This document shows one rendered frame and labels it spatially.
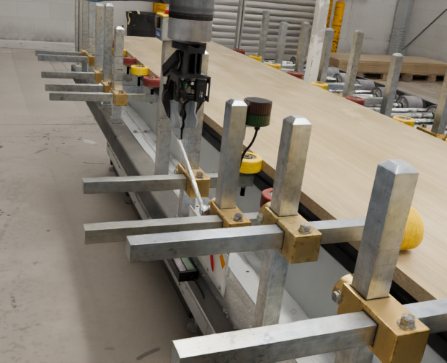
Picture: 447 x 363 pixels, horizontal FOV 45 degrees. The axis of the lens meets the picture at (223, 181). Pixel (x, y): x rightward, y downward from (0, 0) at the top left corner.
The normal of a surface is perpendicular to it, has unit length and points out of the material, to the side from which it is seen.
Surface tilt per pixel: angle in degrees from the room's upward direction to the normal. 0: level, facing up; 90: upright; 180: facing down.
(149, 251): 90
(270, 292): 90
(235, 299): 0
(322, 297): 90
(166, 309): 0
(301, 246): 90
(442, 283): 0
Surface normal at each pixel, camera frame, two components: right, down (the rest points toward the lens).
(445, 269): 0.11, -0.93
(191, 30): 0.12, 0.36
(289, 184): 0.36, 0.37
